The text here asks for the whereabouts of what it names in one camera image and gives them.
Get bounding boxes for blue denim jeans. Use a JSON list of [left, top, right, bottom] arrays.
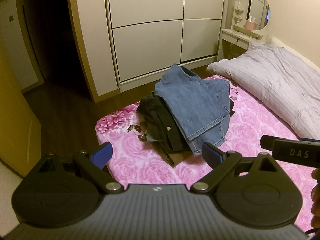
[[154, 64, 230, 155]]

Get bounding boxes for person's right hand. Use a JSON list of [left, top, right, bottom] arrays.
[[310, 167, 320, 230]]

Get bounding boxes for pink floral blanket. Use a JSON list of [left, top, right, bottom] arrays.
[[95, 74, 320, 233]]

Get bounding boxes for grey striped duvet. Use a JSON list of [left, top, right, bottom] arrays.
[[207, 44, 319, 139]]

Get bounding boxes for black garment with button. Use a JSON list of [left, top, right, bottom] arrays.
[[137, 94, 192, 167]]

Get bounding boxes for white vanity table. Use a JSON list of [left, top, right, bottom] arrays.
[[217, 26, 266, 61]]

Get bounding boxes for pink cup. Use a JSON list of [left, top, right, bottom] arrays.
[[244, 20, 255, 31]]

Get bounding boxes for white shelf organiser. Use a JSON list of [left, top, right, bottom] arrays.
[[232, 1, 245, 30]]

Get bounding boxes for round mirror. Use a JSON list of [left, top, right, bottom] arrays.
[[245, 0, 270, 30]]

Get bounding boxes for cream sliding wardrobe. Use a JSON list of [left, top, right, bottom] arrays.
[[68, 0, 228, 102]]

